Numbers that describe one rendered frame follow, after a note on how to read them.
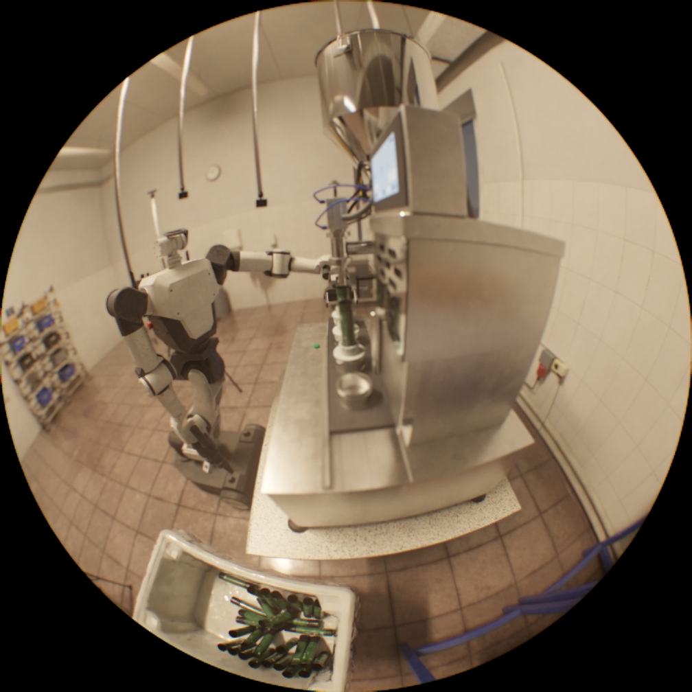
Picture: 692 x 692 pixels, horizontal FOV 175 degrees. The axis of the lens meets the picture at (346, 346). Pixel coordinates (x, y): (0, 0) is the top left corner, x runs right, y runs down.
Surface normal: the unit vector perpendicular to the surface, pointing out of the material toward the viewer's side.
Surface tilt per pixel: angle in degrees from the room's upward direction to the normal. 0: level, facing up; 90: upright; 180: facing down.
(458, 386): 90
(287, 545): 0
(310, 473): 0
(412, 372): 90
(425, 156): 90
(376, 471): 0
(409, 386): 90
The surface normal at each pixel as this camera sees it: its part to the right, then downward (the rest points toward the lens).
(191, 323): 0.94, 0.14
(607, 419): -0.99, 0.10
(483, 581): -0.07, -0.85
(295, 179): 0.07, 0.51
